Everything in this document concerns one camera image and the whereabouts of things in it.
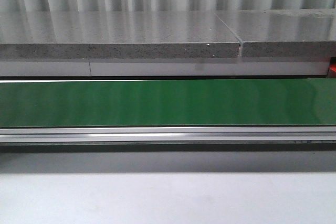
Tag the white cabinet panel under counter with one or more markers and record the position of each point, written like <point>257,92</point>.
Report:
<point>164,67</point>

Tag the green conveyor belt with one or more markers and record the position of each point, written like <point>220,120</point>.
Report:
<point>169,102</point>

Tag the grey speckled stone counter slab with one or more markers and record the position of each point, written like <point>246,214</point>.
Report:
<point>116,35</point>

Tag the aluminium conveyor side rail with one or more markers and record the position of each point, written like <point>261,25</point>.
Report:
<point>168,139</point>

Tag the red plastic bin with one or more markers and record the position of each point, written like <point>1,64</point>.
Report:
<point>332,71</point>

